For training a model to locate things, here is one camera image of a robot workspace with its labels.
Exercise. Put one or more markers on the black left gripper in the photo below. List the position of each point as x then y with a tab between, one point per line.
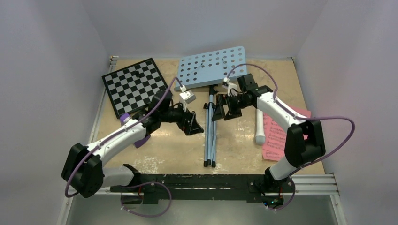
191	126

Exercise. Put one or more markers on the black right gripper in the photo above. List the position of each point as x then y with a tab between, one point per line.
219	113

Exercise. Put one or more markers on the light blue music stand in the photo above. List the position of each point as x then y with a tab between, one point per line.
208	70

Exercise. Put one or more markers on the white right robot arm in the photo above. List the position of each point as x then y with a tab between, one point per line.
304	141

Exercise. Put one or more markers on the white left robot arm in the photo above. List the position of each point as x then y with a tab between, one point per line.
84	167

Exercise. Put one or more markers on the black white checkerboard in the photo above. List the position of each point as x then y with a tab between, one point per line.
132	88

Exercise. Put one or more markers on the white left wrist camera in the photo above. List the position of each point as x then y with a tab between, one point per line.
186	96

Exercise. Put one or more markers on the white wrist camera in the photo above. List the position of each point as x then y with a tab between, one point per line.
186	96
231	87

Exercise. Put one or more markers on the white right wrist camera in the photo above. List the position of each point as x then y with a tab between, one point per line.
231	87

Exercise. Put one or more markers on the white recorder flute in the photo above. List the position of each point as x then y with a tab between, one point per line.
259	134

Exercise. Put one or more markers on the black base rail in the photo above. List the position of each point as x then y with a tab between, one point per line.
250	188

